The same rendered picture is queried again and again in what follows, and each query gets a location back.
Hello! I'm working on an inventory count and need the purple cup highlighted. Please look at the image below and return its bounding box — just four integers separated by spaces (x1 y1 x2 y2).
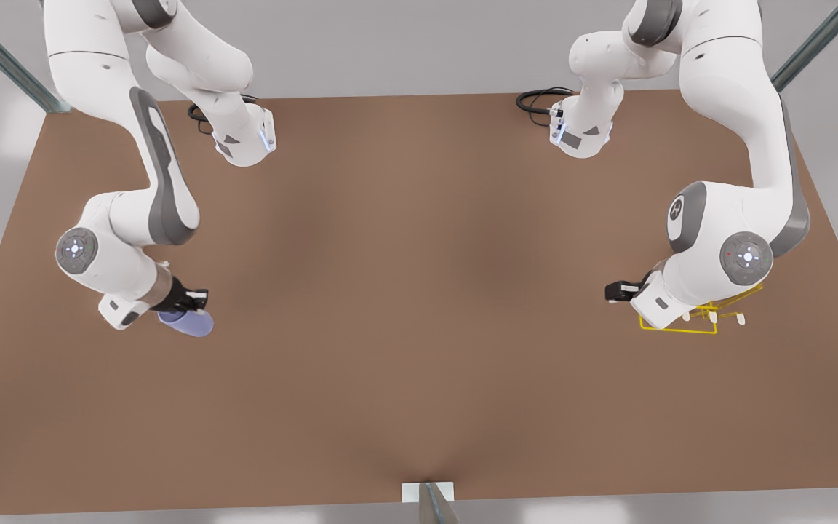
157 310 214 338

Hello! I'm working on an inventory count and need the yellow wire cup holder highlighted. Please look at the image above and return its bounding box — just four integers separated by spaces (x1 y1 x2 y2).
639 285 764 336

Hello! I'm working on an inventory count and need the black cable loop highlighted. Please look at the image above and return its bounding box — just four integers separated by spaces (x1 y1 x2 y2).
516 87 575 125
187 94 260 137

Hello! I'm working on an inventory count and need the silver frame post with foot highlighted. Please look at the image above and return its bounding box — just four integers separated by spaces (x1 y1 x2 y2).
401 481 461 524

